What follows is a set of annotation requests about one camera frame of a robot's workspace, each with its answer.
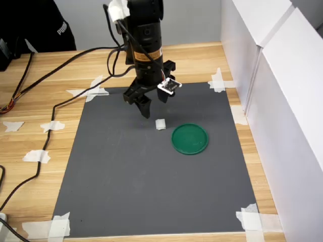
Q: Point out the small white plastic terminal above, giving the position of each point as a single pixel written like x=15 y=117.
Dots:
x=160 y=124

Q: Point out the round green lid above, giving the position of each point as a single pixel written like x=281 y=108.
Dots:
x=190 y=139

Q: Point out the white tape piece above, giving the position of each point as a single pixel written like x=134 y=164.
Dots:
x=35 y=155
x=217 y=84
x=252 y=221
x=59 y=225
x=239 y=116
x=94 y=93
x=12 y=126
x=54 y=125

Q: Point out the white partition panel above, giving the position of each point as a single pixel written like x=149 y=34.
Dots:
x=239 y=50
x=290 y=126

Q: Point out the dark grey mat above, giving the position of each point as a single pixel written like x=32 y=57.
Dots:
x=151 y=181

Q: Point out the black device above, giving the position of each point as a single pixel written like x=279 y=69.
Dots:
x=5 y=54

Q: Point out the white camera box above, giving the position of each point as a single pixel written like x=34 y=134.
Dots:
x=170 y=85

